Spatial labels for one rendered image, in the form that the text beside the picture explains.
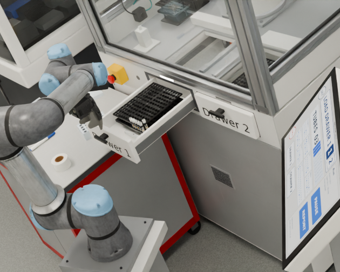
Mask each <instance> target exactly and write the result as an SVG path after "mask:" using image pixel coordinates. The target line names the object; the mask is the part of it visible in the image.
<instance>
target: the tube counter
mask: <svg viewBox="0 0 340 272"><path fill-rule="evenodd" d="M312 155H313V165H314V183H315V186H316V185H317V184H318V183H319V181H320V180H321V179H322V177H324V175H323V160H322V145H321V131H320V130H319V131H318V133H317V134H316V135H315V137H314V138H313V139H312Z"/></svg>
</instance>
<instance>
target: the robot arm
mask: <svg viewBox="0 0 340 272"><path fill-rule="evenodd" d="M47 56H48V59H49V60H50V62H49V64H48V66H47V68H46V70H45V71H44V73H43V74H42V76H41V79H40V81H39V89H40V90H41V92H42V93H43V94H45V95H46V96H47V97H44V98H40V99H39V100H37V101H36V102H34V103H30V104H23V105H12V106H2V107H0V161H2V163H3V164H4V165H5V167H6V168H7V169H8V170H9V172H10V173H11V174H12V176H13V177H14V178H15V179H16V181H17V182H18V183H19V185H20V186H21V187H22V189H23V190H24V191H25V193H26V194H27V195H28V197H29V198H30V199H31V202H30V208H29V212H30V215H31V220H32V222H33V224H34V225H35V226H36V227H37V228H39V229H42V230H59V229H84V230H85V232H86V234H87V248H88V251H89V253H90V256H91V257H92V258H93V259H94V260H95V261H98V262H112V261H115V260H117V259H119V258H121V257H123V256H124V255H125V254H126V253H127V252H128V251H129V250H130V248H131V246H132V243H133V237H132V235H131V232H130V231H129V229H128V228H127V227H125V226H124V224H123V223H122V222H121V221H120V220H119V217H118V214H117V212H116V209H115V207H114V204H113V201H112V198H111V197H110V195H109V193H108V191H107V190H106V189H105V188H104V187H102V186H100V185H85V186H83V188H81V187H80V188H78V189H77V190H76V191H75V192H74V193H66V192H65V191H64V189H63V188H62V186H60V185H58V184H56V183H53V182H52V180H51V179H50V178H49V176H48V175H47V173H46V172H45V170H44V169H43V168H42V166H41V165H40V163H39V162H38V160H37V159H36V158H35V156H34V155H33V154H32V152H31V151H30V149H29V148H28V146H30V145H33V144H35V143H37V142H39V141H41V140H43V139H45V138H46V137H48V136H49V135H50V134H52V133H53V132H54V131H55V130H57V129H58V128H59V127H60V126H61V125H62V123H63V122H64V119H65V116H66V115H67V114H68V113H69V115H72V116H74V117H76V118H78V119H80V120H79V123H80V124H84V123H86V122H88V121H89V124H88V127H89V128H90V129H92V128H94V127H96V126H99V128H100V130H102V129H103V120H102V115H101V112H100V109H99V108H98V106H97V104H96V102H95V101H94V99H93V98H92V97H91V96H90V94H89V93H88V92H91V91H99V90H107V89H108V83H107V77H108V75H107V69H106V66H105V65H104V64H103V63H94V62H93V63H88V64H79V65H76V62H75V61H74V59H73V56H72V54H71V52H70V50H69V48H68V47H67V45H66V44H64V43H59V44H55V45H53V46H51V47H50V48H49V49H48V51H47Z"/></svg>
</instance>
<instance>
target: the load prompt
mask: <svg viewBox="0 0 340 272"><path fill-rule="evenodd" d="M320 103H321V117H322V131H323V145H324V159H325V172H326V173H327V171H328V170H329V169H330V168H331V167H332V166H333V164H334V163H335V162H336V161H337V156H336V145H335V134H334V123H333V117H332V106H331V95H330V89H329V90H328V91H327V93H326V94H325V96H324V97H323V98H322V100H321V101H320Z"/></svg>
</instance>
